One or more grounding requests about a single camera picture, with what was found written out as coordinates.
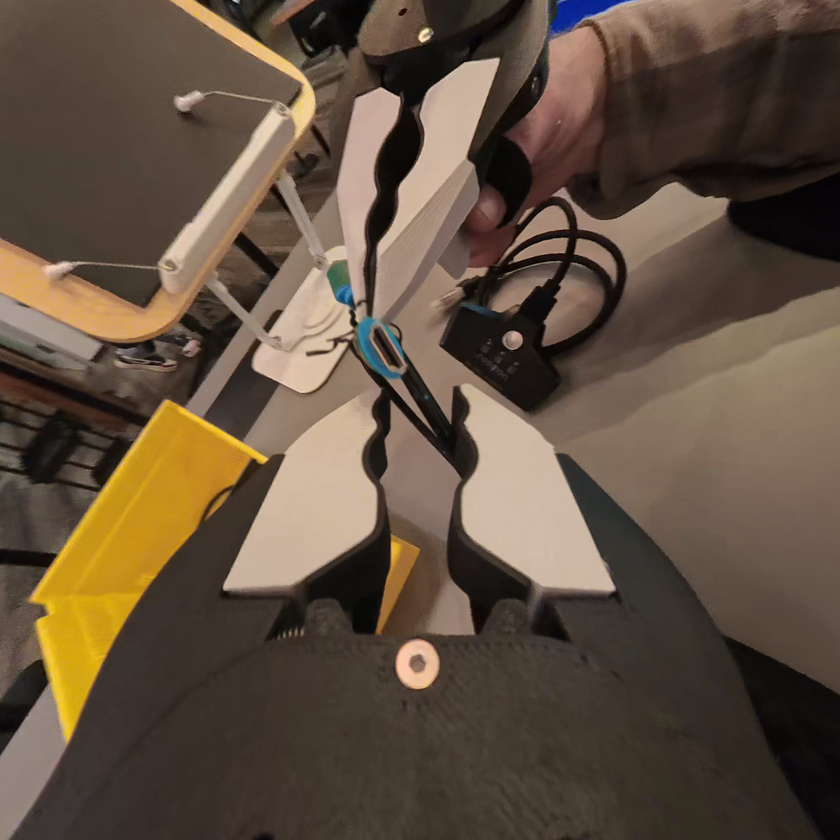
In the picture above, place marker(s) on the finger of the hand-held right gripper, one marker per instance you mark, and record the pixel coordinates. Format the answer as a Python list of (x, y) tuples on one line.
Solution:
[(446, 171), (357, 197)]

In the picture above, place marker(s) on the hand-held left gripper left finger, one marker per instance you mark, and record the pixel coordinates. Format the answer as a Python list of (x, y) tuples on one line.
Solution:
[(309, 525)]

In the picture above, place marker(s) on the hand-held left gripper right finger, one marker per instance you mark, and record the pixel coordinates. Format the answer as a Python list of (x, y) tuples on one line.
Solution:
[(532, 525)]

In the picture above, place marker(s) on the black hdmi switch box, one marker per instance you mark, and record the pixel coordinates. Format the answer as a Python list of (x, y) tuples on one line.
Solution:
[(505, 355)]

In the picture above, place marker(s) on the person's right forearm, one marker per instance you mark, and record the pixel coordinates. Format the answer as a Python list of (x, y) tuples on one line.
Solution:
[(709, 92)]

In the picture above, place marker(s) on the person's right hand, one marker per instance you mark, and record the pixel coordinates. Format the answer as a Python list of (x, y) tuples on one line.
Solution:
[(571, 112)]

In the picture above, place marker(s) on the yellow plastic bin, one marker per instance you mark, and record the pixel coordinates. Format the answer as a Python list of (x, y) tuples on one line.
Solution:
[(145, 512)]

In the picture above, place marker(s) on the black board with wooden edge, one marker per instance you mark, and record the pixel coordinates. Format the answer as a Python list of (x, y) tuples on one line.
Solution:
[(118, 145)]

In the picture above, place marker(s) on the black textured pad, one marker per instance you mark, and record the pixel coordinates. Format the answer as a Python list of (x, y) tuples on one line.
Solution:
[(794, 234)]

